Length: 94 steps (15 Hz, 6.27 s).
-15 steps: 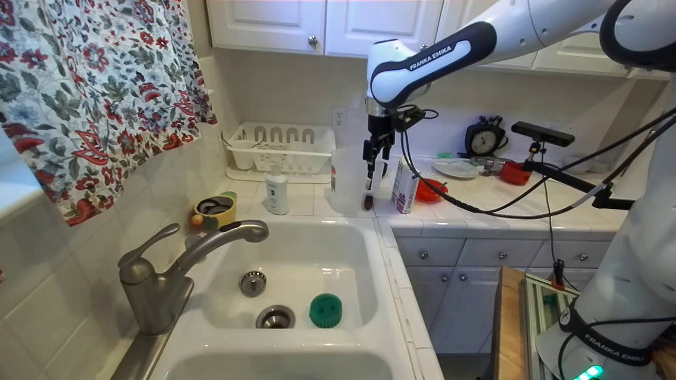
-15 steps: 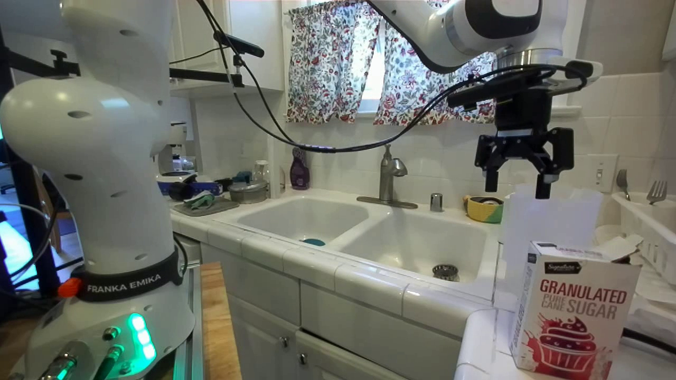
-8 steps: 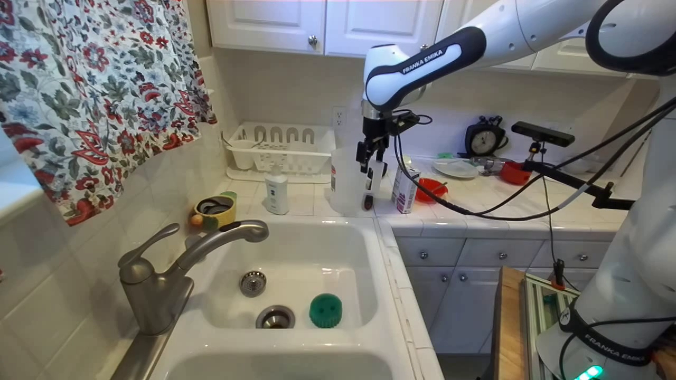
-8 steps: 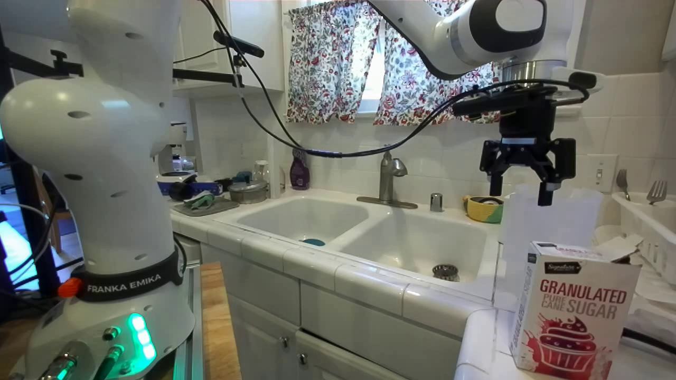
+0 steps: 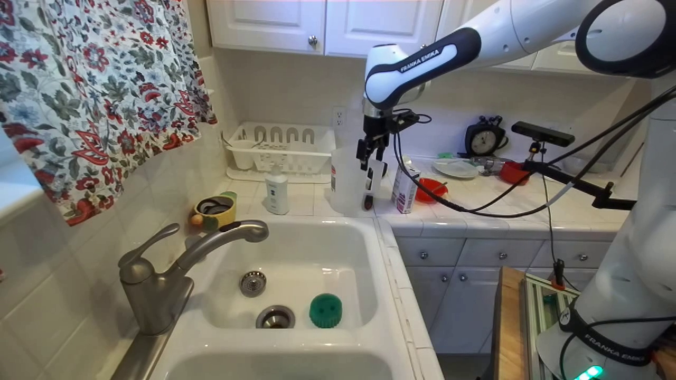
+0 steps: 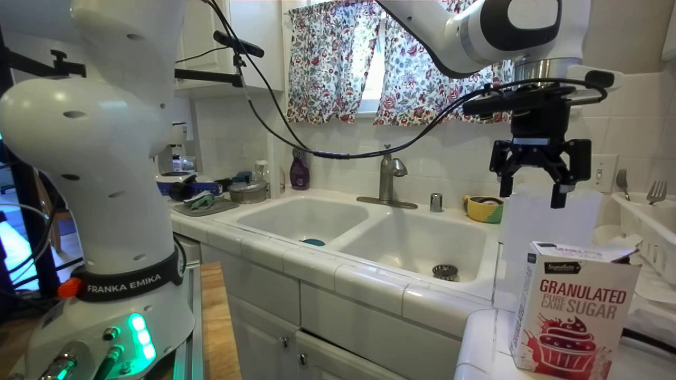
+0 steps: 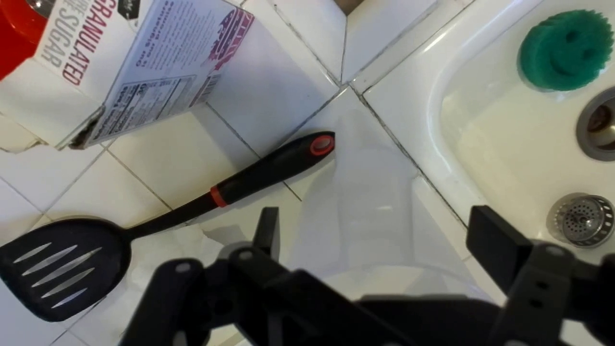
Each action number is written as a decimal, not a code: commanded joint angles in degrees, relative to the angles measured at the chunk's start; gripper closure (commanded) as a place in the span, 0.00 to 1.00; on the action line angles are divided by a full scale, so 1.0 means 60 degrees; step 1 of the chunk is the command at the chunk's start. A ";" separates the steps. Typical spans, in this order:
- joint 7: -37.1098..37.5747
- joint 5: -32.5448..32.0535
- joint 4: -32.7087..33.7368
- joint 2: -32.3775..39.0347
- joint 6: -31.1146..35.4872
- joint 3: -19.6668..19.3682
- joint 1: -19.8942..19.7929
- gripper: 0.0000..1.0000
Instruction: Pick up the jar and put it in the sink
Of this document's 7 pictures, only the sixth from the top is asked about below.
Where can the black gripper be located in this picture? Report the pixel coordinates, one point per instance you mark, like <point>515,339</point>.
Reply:
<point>538,139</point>

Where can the translucent white plastic jar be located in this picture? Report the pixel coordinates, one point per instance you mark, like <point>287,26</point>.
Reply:
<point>529,215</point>

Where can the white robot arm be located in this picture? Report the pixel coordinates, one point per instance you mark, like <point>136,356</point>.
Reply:
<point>95,137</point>

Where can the white double basin sink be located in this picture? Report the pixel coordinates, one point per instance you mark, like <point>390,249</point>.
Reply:
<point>380,237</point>

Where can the metal sink drain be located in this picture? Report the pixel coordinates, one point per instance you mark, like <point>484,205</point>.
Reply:
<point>444,271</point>

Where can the metal kitchen faucet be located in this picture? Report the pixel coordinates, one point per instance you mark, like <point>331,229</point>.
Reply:
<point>390,170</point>

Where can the granulated sugar box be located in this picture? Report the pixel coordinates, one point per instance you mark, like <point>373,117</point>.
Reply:
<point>574,308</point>

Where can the purple soap bottle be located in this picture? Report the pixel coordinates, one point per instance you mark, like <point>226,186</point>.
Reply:
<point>299,172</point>

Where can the floral window curtain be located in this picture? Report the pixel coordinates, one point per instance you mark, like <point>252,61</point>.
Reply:
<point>347,55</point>

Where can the white lower cabinet doors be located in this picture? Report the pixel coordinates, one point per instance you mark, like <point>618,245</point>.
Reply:
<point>288,330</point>

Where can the dish pile on counter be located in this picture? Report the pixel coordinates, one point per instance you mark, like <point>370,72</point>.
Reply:
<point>195,194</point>

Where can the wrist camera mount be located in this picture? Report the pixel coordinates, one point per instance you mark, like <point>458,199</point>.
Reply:
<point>582,86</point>

